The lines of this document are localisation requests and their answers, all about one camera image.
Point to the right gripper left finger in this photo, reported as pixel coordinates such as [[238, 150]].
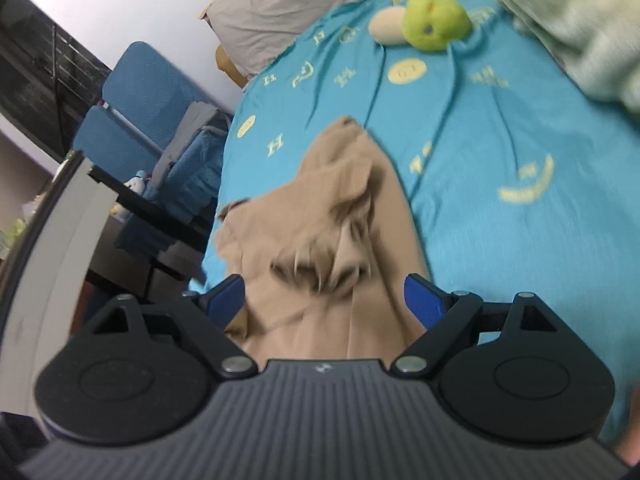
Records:
[[202, 319]]

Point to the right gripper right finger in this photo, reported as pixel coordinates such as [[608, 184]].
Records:
[[449, 320]]

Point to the tan t-shirt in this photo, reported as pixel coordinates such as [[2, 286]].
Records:
[[325, 256]]

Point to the blue folding chair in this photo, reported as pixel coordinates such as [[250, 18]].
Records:
[[151, 117]]

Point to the person's hand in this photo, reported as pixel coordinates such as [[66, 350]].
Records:
[[628, 449]]

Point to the small white blue plush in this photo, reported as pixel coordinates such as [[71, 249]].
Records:
[[137, 184]]

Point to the teal patterned bed sheet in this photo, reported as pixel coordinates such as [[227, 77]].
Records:
[[516, 181]]

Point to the white curved panel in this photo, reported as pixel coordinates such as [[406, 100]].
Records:
[[42, 280]]

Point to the green and cream plush toy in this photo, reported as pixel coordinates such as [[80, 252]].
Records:
[[426, 25]]

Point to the grey pillow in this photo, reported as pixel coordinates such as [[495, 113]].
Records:
[[285, 7]]

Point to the light green fleece blanket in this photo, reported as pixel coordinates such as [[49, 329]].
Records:
[[596, 42]]

